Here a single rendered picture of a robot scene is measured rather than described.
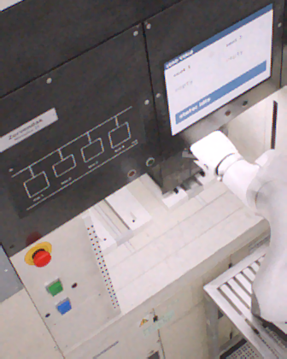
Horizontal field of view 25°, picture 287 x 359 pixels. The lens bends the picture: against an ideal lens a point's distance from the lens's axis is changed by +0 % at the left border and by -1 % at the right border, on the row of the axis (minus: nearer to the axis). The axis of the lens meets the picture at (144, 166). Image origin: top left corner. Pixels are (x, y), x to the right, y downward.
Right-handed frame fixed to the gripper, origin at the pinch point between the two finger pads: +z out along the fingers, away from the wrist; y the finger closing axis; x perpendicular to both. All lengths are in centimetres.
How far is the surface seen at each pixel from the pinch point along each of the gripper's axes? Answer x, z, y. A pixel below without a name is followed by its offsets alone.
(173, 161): -11.9, 2.7, -5.4
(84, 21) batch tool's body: 67, -19, -32
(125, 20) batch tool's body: 63, -18, -24
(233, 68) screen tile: 36.6, -18.6, -0.2
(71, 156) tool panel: 39, -19, -41
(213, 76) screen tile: 37.9, -18.6, -5.8
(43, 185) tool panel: 36, -19, -48
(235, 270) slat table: -43.3, -22.1, -3.0
